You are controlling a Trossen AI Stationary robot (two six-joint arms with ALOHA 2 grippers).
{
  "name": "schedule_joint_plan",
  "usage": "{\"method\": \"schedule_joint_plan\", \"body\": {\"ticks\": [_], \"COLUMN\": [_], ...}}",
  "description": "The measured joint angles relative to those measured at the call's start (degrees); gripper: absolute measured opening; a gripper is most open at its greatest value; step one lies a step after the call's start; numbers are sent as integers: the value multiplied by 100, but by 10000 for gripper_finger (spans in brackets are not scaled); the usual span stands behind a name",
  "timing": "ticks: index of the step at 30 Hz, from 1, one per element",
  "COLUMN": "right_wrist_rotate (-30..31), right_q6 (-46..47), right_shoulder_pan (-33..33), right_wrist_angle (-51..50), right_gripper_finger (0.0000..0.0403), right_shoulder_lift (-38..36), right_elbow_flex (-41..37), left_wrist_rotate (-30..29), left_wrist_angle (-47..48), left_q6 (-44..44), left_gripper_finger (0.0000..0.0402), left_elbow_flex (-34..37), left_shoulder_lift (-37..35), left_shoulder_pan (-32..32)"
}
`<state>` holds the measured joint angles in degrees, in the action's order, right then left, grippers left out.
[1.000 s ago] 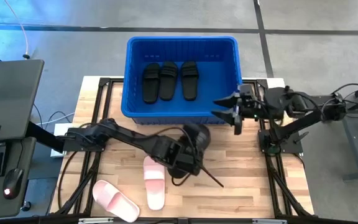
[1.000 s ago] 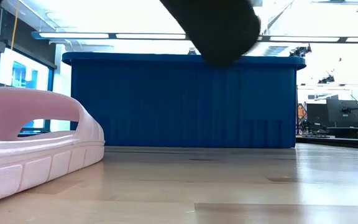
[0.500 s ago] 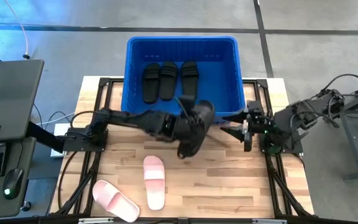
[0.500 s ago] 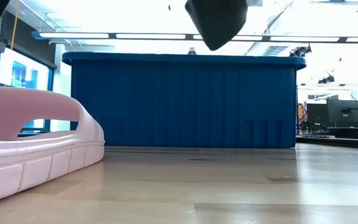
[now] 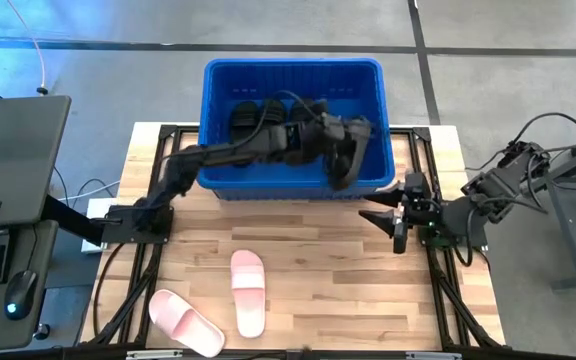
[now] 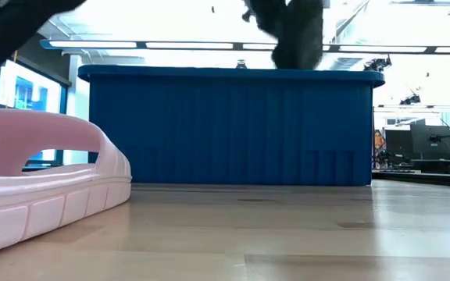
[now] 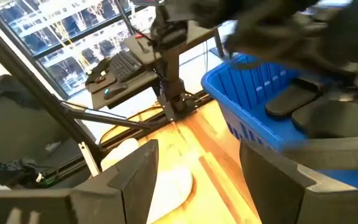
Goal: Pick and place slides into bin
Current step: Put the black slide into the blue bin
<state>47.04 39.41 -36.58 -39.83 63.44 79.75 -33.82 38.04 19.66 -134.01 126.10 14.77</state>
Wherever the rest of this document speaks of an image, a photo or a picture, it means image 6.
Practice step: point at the black fuzzy slide sandal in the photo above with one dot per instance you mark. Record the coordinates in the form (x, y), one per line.
(295, 35)

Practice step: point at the long ceiling light bar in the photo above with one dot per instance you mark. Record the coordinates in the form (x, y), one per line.
(190, 45)

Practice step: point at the blue ribbed plastic bin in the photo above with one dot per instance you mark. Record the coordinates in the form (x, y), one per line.
(229, 129)

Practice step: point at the person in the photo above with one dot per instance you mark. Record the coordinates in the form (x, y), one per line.
(378, 142)

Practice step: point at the small round ceiling fixture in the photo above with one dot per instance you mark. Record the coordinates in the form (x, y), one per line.
(241, 64)

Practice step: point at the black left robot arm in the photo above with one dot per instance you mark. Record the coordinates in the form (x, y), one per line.
(2, 35)

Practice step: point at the pink foam slide sandal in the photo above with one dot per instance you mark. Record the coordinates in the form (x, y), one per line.
(33, 210)

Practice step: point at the black table frame rail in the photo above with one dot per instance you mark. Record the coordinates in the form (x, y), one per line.
(424, 177)

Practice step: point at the small black computer monitor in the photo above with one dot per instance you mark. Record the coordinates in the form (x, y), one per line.
(398, 144)

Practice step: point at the small black ceiling camera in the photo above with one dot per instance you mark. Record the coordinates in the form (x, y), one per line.
(409, 100)

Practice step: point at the large black computer monitor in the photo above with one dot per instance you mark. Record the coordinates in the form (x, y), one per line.
(430, 142)

